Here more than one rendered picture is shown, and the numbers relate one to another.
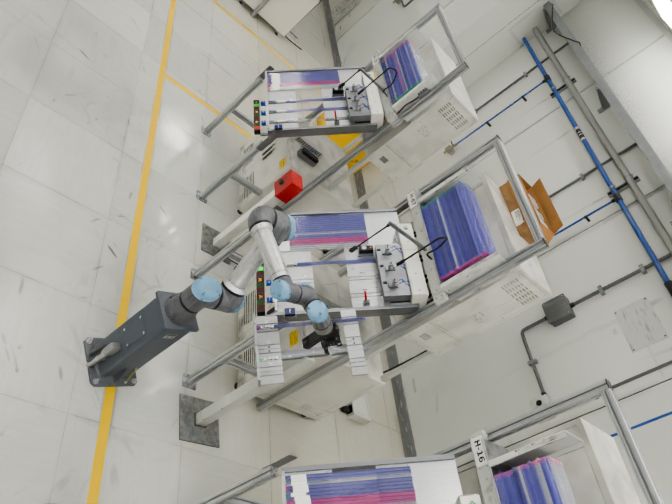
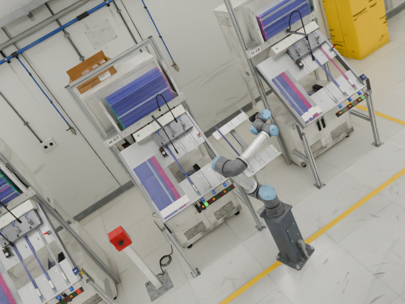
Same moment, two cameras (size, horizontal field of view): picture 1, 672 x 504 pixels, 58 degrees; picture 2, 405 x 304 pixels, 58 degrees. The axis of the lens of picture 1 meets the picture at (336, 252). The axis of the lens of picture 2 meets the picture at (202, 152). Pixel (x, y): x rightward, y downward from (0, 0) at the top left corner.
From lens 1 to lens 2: 2.34 m
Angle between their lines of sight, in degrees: 49
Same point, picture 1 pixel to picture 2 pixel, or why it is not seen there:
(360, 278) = (182, 146)
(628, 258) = (58, 44)
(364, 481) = (288, 93)
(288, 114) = (52, 276)
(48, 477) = (366, 224)
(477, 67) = not seen: outside the picture
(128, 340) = (296, 234)
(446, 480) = (267, 64)
